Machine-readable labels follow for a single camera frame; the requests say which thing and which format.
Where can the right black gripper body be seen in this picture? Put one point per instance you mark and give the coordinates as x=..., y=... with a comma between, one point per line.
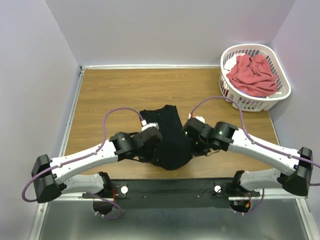
x=200, y=149

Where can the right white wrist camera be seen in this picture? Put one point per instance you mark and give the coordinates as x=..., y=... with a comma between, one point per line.
x=200, y=118

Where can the left silver bolt knob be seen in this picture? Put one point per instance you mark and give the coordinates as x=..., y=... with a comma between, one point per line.
x=124, y=189

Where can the white laundry basket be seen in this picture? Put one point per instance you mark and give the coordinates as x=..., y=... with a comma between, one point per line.
x=246, y=102

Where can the aluminium frame rail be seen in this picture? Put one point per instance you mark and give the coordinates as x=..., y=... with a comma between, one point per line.
x=269, y=193

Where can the white cloth in basket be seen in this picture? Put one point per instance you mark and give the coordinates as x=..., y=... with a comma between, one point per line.
x=230, y=63

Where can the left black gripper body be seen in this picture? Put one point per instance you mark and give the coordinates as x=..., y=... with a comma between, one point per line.
x=144, y=155

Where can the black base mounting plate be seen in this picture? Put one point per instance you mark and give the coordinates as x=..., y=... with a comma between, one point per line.
x=173, y=193

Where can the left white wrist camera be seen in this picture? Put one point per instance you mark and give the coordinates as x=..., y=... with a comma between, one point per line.
x=145, y=125

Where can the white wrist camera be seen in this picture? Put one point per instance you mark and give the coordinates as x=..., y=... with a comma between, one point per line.
x=200, y=118
x=145, y=125

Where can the silver bolt knob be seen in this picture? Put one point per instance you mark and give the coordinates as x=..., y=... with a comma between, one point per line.
x=217, y=189
x=124, y=189

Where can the red t-shirt in basket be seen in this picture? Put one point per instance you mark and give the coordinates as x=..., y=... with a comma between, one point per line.
x=252, y=76

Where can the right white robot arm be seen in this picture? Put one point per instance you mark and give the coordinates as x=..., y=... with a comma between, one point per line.
x=291, y=169

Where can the black t-shirt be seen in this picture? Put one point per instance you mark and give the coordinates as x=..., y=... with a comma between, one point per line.
x=174, y=151

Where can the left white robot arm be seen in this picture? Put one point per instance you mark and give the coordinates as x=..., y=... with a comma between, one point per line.
x=53, y=177

